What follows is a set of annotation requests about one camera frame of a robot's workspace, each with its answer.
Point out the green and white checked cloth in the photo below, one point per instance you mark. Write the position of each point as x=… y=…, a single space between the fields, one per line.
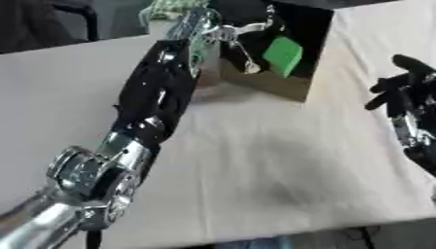
x=164 y=8

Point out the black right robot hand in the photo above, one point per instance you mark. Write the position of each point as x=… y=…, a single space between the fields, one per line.
x=414 y=94

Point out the black chair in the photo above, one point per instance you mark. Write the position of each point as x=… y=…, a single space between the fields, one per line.
x=34 y=26

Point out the green block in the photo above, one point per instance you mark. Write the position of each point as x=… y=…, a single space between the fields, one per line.
x=282 y=55

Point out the cardboard box with black inside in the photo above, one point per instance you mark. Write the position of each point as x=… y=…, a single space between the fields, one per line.
x=272 y=85

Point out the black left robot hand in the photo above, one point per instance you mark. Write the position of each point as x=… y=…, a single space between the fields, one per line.
x=250 y=48

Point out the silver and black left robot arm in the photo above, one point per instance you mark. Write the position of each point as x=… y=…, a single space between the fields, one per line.
x=153 y=94

